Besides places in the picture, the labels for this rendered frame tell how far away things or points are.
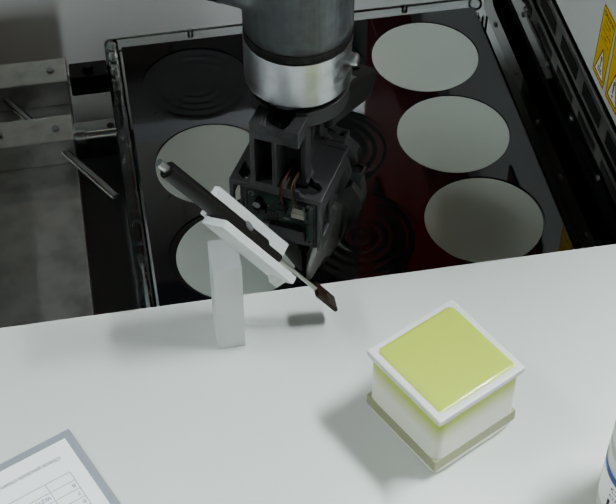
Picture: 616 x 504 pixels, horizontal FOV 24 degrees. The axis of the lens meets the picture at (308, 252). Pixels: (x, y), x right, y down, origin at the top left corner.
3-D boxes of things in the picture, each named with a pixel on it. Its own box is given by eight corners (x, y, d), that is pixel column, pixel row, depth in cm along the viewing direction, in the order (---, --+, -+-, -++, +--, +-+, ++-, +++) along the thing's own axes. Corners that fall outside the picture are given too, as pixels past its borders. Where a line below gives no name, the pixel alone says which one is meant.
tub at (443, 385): (444, 358, 104) (451, 296, 99) (516, 426, 100) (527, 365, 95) (362, 410, 101) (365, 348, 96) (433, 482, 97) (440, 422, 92)
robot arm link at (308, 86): (265, -14, 102) (376, 11, 100) (266, 38, 105) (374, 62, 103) (225, 52, 97) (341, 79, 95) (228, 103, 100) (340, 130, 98)
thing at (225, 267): (288, 303, 108) (286, 174, 98) (297, 343, 105) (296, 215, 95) (206, 314, 107) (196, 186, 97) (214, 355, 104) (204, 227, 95)
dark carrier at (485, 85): (473, 11, 142) (473, 6, 142) (579, 269, 120) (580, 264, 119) (121, 52, 138) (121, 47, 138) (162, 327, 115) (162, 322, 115)
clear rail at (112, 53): (118, 45, 140) (117, 34, 139) (162, 346, 115) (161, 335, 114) (104, 47, 139) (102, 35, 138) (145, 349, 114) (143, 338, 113)
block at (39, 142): (74, 136, 132) (70, 112, 130) (77, 162, 130) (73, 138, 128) (-15, 147, 131) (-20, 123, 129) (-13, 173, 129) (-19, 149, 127)
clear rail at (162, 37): (479, 4, 144) (480, -8, 143) (483, 13, 143) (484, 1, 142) (104, 47, 139) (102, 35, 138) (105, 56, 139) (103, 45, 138)
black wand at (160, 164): (152, 175, 92) (167, 164, 92) (150, 159, 93) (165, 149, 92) (330, 315, 105) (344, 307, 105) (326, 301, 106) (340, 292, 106)
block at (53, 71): (68, 80, 138) (64, 55, 135) (71, 103, 135) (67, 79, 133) (-17, 90, 137) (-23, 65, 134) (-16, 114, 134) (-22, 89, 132)
